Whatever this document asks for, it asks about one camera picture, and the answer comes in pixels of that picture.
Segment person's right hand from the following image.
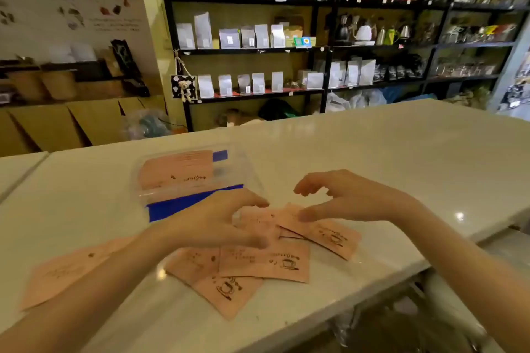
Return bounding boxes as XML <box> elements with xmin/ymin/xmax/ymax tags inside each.
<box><xmin>293</xmin><ymin>170</ymin><xmax>411</xmax><ymax>224</ymax></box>

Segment person's left hand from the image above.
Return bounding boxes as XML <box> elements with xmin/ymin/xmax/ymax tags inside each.
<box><xmin>159</xmin><ymin>190</ymin><xmax>271</xmax><ymax>253</ymax></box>

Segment person's left forearm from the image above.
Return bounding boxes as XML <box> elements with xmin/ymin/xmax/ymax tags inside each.
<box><xmin>0</xmin><ymin>225</ymin><xmax>179</xmax><ymax>353</ymax></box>

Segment person's right forearm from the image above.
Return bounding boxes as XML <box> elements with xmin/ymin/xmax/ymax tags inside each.
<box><xmin>397</xmin><ymin>193</ymin><xmax>530</xmax><ymax>353</ymax></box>

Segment pile of pink printed sachets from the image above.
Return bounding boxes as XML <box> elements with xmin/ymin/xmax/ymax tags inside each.
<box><xmin>165</xmin><ymin>202</ymin><xmax>362</xmax><ymax>321</ymax></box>

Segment clear plastic container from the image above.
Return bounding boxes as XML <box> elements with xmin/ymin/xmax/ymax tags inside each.
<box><xmin>132</xmin><ymin>145</ymin><xmax>265</xmax><ymax>224</ymax></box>

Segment blue card sheet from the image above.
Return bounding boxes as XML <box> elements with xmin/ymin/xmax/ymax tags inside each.
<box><xmin>146</xmin><ymin>149</ymin><xmax>245</xmax><ymax>223</ymax></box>

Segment bundle of pink envelopes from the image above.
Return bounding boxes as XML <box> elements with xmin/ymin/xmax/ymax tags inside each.
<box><xmin>138</xmin><ymin>150</ymin><xmax>214</xmax><ymax>191</ymax></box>

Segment dark green bag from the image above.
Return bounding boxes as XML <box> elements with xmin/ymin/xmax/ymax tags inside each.
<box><xmin>258</xmin><ymin>98</ymin><xmax>303</xmax><ymax>121</ymax></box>

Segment white plastic bags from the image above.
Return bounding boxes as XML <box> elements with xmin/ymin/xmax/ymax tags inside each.
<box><xmin>325</xmin><ymin>89</ymin><xmax>388</xmax><ymax>113</ymax></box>

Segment row of white pouches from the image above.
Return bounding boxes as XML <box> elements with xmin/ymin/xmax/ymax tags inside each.
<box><xmin>176</xmin><ymin>12</ymin><xmax>287</xmax><ymax>50</ymax></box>
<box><xmin>297</xmin><ymin>57</ymin><xmax>377</xmax><ymax>90</ymax></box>
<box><xmin>196</xmin><ymin>71</ymin><xmax>285</xmax><ymax>99</ymax></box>

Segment blue plastic bag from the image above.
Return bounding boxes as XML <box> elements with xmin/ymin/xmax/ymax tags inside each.
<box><xmin>381</xmin><ymin>86</ymin><xmax>438</xmax><ymax>104</ymax></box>

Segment clear plastic bag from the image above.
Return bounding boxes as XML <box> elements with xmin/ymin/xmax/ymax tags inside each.
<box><xmin>121</xmin><ymin>108</ymin><xmax>174</xmax><ymax>141</ymax></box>

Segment row of dark packets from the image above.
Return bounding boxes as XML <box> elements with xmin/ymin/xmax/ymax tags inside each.
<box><xmin>373</xmin><ymin>54</ymin><xmax>428</xmax><ymax>82</ymax></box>

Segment brown paper box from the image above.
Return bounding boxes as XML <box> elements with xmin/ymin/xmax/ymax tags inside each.
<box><xmin>284</xmin><ymin>25</ymin><xmax>304</xmax><ymax>48</ymax></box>

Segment black kettle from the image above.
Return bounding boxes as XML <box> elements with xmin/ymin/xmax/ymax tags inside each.
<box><xmin>335</xmin><ymin>14</ymin><xmax>352</xmax><ymax>43</ymax></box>

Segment single pink paper packet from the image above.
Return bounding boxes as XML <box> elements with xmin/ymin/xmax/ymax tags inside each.
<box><xmin>20</xmin><ymin>236</ymin><xmax>135</xmax><ymax>311</ymax></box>

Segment white kettle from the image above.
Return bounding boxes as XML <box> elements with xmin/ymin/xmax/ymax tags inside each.
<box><xmin>354</xmin><ymin>25</ymin><xmax>375</xmax><ymax>44</ymax></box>

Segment row of glass jars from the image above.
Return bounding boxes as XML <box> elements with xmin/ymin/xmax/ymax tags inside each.
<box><xmin>432</xmin><ymin>58</ymin><xmax>498</xmax><ymax>79</ymax></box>

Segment black patterned bag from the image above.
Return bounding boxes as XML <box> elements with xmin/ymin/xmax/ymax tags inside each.
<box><xmin>110</xmin><ymin>39</ymin><xmax>150</xmax><ymax>98</ymax></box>

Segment brown cardboard boxes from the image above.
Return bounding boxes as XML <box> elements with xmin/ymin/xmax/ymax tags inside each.
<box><xmin>0</xmin><ymin>95</ymin><xmax>168</xmax><ymax>157</ymax></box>

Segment row of colourful packets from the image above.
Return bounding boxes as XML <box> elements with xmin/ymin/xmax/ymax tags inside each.
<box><xmin>440</xmin><ymin>23</ymin><xmax>519</xmax><ymax>45</ymax></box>

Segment row of brown paper bags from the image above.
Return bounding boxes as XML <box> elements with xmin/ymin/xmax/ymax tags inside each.
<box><xmin>0</xmin><ymin>57</ymin><xmax>125</xmax><ymax>106</ymax></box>

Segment white wall poster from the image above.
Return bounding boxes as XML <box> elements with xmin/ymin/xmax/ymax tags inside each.
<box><xmin>0</xmin><ymin>0</ymin><xmax>160</xmax><ymax>66</ymax></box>

